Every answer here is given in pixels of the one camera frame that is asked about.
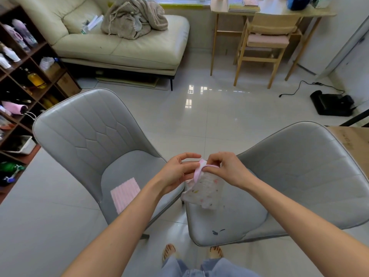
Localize beige blanket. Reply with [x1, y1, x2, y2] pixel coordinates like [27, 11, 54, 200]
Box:
[101, 0, 169, 40]

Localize cream leather sofa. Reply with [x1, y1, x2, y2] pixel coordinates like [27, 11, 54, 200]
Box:
[8, 0, 190, 91]

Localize white papers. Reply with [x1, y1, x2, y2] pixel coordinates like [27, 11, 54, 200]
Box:
[81, 14, 104, 34]

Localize yellow liquid bottle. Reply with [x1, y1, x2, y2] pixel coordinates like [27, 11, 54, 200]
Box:
[24, 68, 47, 89]

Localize white plastic basket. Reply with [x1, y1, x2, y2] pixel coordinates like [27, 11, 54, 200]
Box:
[4, 135, 37, 155]

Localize wooden chair pink cushion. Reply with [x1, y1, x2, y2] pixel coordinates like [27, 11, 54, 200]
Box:
[233, 13, 303, 89]

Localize wooden desk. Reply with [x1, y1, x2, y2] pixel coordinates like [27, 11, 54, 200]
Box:
[210, 0, 337, 82]

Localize person's right forearm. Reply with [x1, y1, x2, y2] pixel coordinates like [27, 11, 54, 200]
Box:
[245, 173, 369, 277]

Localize person's right hand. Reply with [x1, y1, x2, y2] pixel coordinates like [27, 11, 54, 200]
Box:
[203, 152, 252, 190]

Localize white patterned sock pink cuff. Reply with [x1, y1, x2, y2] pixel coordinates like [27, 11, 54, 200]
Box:
[181, 159, 224, 210]

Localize person's blue jeans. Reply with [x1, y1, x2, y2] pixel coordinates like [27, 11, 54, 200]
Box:
[159, 256, 261, 277]

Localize person's left hand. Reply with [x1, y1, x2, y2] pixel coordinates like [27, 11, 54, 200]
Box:
[156, 153, 202, 196]

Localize stack of books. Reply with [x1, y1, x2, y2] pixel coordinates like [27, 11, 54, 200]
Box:
[228, 0, 261, 13]

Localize person's left foot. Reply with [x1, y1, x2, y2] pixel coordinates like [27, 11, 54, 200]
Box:
[162, 244, 176, 262]

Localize black power cable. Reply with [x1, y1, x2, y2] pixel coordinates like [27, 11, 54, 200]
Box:
[278, 81, 345, 98]

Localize black floor device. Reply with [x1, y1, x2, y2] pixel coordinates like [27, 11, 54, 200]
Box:
[310, 90, 357, 117]

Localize dark wooden shelf unit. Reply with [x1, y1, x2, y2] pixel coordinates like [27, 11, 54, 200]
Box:
[0, 3, 82, 204]

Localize pink rolled item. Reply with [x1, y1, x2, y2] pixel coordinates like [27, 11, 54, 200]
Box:
[1, 101, 29, 115]

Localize pink folded cloth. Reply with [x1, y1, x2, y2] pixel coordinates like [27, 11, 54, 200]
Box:
[111, 178, 141, 215]

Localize blue bag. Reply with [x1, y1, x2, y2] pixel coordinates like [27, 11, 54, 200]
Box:
[287, 0, 312, 11]

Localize grey upholstered chair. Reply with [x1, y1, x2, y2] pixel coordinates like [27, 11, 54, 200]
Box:
[184, 121, 369, 247]
[32, 88, 185, 239]

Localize green bottle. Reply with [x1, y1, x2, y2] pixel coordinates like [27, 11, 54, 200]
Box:
[0, 161, 26, 182]

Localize beige floor mat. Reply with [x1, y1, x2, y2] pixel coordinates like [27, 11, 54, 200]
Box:
[95, 77, 169, 91]

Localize floral pink bag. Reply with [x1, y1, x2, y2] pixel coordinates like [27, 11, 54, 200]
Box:
[3, 19, 38, 53]

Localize brown cardboard box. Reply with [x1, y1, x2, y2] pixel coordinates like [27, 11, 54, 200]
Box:
[56, 73, 82, 98]

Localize person's left forearm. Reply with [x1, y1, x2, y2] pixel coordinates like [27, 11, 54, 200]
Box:
[62, 178, 164, 277]

